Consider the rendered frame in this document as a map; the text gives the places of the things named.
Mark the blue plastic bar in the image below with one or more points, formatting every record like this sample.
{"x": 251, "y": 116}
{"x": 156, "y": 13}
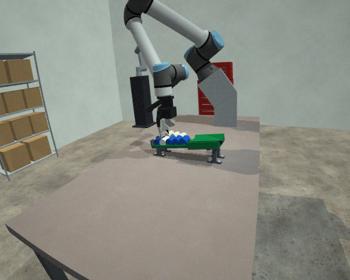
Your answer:
{"x": 184, "y": 140}
{"x": 156, "y": 141}
{"x": 176, "y": 140}
{"x": 169, "y": 140}

